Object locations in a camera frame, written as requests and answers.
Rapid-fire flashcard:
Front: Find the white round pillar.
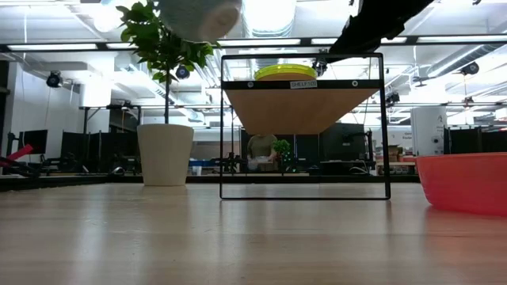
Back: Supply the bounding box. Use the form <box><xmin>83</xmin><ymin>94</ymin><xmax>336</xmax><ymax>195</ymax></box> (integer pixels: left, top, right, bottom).
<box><xmin>410</xmin><ymin>105</ymin><xmax>448</xmax><ymax>158</ymax></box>

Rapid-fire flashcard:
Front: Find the person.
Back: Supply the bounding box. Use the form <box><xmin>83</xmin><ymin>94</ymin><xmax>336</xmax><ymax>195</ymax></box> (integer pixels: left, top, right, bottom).
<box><xmin>246</xmin><ymin>134</ymin><xmax>279</xmax><ymax>173</ymax></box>

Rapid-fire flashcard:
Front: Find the small green plant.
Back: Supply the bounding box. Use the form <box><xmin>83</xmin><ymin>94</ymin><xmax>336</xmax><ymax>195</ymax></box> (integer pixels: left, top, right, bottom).
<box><xmin>272</xmin><ymin>139</ymin><xmax>292</xmax><ymax>165</ymax></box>

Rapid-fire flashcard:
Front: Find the large black monitor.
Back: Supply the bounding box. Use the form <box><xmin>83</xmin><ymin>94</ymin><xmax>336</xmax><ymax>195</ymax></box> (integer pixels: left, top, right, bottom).
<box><xmin>318</xmin><ymin>122</ymin><xmax>368</xmax><ymax>162</ymax></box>

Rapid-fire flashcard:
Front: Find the white plant pot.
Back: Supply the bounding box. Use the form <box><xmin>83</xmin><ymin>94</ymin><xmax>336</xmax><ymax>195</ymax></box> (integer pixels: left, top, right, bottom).
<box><xmin>136</xmin><ymin>123</ymin><xmax>195</xmax><ymax>187</ymax></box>

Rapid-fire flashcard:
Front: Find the plain yellow plastic bowl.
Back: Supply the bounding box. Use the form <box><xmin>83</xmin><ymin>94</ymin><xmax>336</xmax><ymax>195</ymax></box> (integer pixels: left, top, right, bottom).
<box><xmin>253</xmin><ymin>63</ymin><xmax>318</xmax><ymax>82</ymax></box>

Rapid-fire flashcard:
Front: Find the white ribbed ventilation duct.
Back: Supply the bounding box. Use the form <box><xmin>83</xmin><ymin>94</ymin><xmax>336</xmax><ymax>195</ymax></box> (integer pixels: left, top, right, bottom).
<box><xmin>241</xmin><ymin>0</ymin><xmax>298</xmax><ymax>39</ymax></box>

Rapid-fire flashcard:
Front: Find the wooden shelf with black frame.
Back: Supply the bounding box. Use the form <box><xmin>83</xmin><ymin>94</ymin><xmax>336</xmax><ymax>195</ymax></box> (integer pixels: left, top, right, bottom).
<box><xmin>219</xmin><ymin>52</ymin><xmax>392</xmax><ymax>201</ymax></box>

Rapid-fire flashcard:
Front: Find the black aluminium rig frame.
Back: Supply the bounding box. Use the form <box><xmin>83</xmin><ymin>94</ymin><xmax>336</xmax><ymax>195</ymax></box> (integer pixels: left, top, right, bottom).
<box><xmin>0</xmin><ymin>173</ymin><xmax>421</xmax><ymax>193</ymax></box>

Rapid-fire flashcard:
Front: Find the red plastic bowl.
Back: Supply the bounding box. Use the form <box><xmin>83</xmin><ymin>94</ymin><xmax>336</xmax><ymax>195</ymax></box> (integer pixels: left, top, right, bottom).
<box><xmin>415</xmin><ymin>152</ymin><xmax>507</xmax><ymax>218</ymax></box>

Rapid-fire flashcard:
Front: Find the yellow patterned bowl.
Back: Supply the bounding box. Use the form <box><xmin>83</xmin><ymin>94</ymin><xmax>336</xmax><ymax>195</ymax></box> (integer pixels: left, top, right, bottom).
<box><xmin>259</xmin><ymin>72</ymin><xmax>316</xmax><ymax>82</ymax></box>

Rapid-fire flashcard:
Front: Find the green leafy plant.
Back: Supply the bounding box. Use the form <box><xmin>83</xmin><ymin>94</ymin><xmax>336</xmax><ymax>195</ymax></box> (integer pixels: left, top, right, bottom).
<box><xmin>116</xmin><ymin>0</ymin><xmax>215</xmax><ymax>126</ymax></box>

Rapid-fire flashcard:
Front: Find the orange patterned bowl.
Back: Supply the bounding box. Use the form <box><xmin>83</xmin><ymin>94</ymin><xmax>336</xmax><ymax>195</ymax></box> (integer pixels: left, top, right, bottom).
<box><xmin>158</xmin><ymin>0</ymin><xmax>243</xmax><ymax>44</ymax></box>

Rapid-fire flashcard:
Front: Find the red bar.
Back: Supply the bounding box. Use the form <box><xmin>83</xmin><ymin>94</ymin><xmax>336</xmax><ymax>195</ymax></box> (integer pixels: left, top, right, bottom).
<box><xmin>0</xmin><ymin>143</ymin><xmax>35</xmax><ymax>168</ymax></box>

